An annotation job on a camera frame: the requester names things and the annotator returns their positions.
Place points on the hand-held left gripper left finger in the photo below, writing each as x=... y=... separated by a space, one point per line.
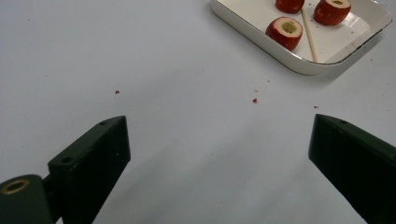
x=93 y=161

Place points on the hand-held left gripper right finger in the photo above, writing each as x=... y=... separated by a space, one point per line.
x=358 y=168

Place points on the white enamel tray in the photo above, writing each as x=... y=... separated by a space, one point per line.
x=336 y=43

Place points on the bamboo skewer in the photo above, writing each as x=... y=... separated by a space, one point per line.
x=309 y=34

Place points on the cored red hawthorn fruit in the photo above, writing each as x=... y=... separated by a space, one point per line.
x=330 y=15
x=280 y=36
x=289 y=6

